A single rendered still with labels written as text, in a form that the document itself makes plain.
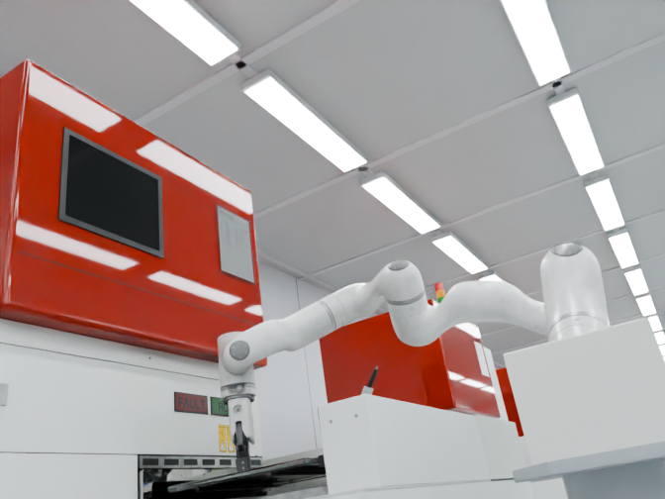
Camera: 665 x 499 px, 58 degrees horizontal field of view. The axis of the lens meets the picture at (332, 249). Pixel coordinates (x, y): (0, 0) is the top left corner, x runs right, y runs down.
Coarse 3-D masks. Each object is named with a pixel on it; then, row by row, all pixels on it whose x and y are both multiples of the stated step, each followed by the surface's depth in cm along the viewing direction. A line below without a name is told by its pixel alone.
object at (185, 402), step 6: (180, 396) 146; (186, 396) 148; (192, 396) 150; (198, 396) 152; (180, 402) 146; (186, 402) 148; (192, 402) 149; (198, 402) 151; (204, 402) 153; (180, 408) 145; (186, 408) 147; (192, 408) 149; (198, 408) 150; (204, 408) 152
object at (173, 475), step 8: (144, 472) 129; (152, 472) 130; (160, 472) 132; (168, 472) 134; (176, 472) 136; (184, 472) 138; (192, 472) 140; (200, 472) 143; (208, 472) 145; (216, 472) 147; (224, 472) 150; (144, 480) 128; (152, 480) 130; (160, 480) 132; (168, 480) 134; (176, 480) 136; (184, 480) 138; (192, 480) 141; (144, 488) 127; (264, 488) 162; (144, 496) 127; (256, 496) 157; (264, 496) 160
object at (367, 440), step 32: (320, 416) 98; (352, 416) 95; (384, 416) 98; (416, 416) 109; (448, 416) 124; (352, 448) 93; (384, 448) 94; (416, 448) 104; (448, 448) 118; (480, 448) 134; (352, 480) 92; (384, 480) 91; (416, 480) 100; (448, 480) 112
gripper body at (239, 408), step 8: (224, 400) 141; (232, 400) 139; (240, 400) 138; (248, 400) 141; (232, 408) 138; (240, 408) 138; (248, 408) 138; (232, 416) 137; (240, 416) 137; (248, 416) 137; (232, 424) 136; (248, 424) 136; (232, 432) 135; (248, 432) 135; (232, 440) 135; (248, 440) 139
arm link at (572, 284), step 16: (544, 256) 132; (560, 256) 128; (576, 256) 127; (592, 256) 127; (544, 272) 129; (560, 272) 126; (576, 272) 125; (592, 272) 124; (544, 288) 128; (560, 288) 125; (576, 288) 123; (592, 288) 123; (544, 304) 127; (560, 304) 123; (576, 304) 120; (592, 304) 120; (560, 320) 118; (608, 320) 120
